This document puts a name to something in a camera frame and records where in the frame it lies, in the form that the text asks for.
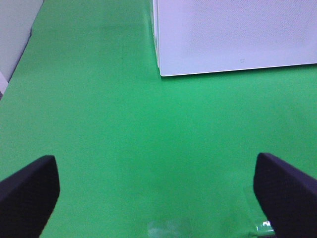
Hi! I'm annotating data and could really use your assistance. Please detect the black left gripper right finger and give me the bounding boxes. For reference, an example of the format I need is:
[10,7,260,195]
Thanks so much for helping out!
[253,152,317,238]

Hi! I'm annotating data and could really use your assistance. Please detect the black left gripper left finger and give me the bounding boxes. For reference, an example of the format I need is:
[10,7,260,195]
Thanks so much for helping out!
[0,155,60,238]

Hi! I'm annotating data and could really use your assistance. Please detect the white microwave door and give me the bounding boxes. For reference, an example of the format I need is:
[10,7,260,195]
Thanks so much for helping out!
[150,0,317,76]

